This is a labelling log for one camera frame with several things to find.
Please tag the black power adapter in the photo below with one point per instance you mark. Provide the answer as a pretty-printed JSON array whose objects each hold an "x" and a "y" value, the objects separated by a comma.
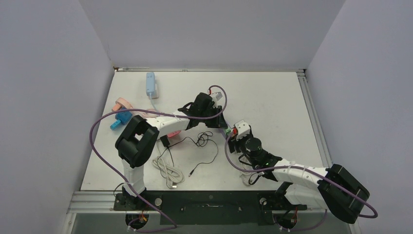
[{"x": 165, "y": 141}]

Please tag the aluminium table frame rail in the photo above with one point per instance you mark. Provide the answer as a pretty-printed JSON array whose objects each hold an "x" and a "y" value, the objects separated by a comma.
[{"x": 314, "y": 122}]

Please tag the blue adapter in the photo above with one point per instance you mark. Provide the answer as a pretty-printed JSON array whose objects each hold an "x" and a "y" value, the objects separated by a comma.
[{"x": 121, "y": 118}]

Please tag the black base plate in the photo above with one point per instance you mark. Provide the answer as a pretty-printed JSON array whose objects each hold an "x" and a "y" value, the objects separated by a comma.
[{"x": 222, "y": 207}]

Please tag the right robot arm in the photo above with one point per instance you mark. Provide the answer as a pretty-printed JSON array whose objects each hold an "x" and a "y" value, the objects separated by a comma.
[{"x": 333, "y": 188}]

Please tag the light blue power strip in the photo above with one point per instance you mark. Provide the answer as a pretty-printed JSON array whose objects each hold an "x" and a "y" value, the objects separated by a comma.
[{"x": 150, "y": 81}]

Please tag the red pink plug adapter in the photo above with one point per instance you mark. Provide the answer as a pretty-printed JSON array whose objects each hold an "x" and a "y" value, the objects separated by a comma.
[{"x": 172, "y": 134}]

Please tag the light green charger plug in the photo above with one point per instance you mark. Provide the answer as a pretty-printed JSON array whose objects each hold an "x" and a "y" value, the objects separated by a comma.
[{"x": 228, "y": 131}]

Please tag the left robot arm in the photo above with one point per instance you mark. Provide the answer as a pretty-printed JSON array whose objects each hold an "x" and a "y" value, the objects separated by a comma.
[{"x": 137, "y": 141}]

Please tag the purple USB power strip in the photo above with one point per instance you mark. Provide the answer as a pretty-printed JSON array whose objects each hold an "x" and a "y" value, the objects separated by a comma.
[{"x": 222, "y": 130}]

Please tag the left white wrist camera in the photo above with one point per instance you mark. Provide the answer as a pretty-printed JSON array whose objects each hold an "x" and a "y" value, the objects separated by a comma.
[{"x": 216, "y": 96}]

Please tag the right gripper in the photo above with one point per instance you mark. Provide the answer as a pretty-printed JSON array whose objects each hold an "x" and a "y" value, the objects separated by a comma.
[{"x": 234, "y": 143}]

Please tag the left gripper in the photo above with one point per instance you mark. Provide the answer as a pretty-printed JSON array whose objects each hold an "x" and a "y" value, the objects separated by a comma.
[{"x": 218, "y": 123}]

